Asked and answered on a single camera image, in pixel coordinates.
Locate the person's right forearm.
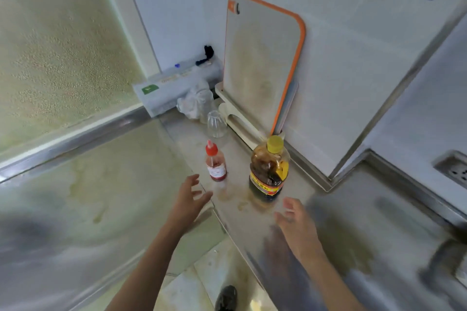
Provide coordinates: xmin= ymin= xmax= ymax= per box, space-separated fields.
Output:
xmin=303 ymin=252 xmax=365 ymax=311

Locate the small clear glass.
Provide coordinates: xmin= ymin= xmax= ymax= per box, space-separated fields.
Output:
xmin=207 ymin=110 xmax=229 ymax=139

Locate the person's left forearm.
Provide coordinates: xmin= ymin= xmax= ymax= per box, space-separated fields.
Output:
xmin=106 ymin=223 xmax=190 ymax=311

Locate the stainless steel countertop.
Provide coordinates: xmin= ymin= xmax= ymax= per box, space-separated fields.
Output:
xmin=0 ymin=103 xmax=467 ymax=311

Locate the large oil bottle yellow cap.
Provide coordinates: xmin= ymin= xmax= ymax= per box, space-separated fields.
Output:
xmin=249 ymin=135 xmax=291 ymax=202

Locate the red cap small bottle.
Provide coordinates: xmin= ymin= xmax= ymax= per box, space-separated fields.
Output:
xmin=205 ymin=140 xmax=228 ymax=182

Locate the crumpled white plastic bag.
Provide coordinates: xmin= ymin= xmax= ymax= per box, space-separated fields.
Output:
xmin=177 ymin=81 xmax=215 ymax=122

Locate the white cutting board stand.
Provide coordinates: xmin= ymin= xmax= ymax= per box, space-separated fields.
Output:
xmin=214 ymin=81 xmax=285 ymax=151

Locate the grey cutting board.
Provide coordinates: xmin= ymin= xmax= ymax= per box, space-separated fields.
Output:
xmin=273 ymin=77 xmax=299 ymax=137

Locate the grey wall socket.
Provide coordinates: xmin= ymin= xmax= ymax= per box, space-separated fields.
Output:
xmin=433 ymin=150 xmax=467 ymax=191

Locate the person's left hand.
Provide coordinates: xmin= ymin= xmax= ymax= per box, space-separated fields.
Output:
xmin=167 ymin=174 xmax=214 ymax=230

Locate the person's right hand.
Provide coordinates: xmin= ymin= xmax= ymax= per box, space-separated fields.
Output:
xmin=273 ymin=197 xmax=325 ymax=268

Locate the orange rim cutting board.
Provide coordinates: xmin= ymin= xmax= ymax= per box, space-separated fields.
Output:
xmin=222 ymin=0 xmax=306 ymax=137

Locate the dark shoe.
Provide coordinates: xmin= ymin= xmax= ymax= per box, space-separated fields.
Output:
xmin=214 ymin=285 xmax=238 ymax=311

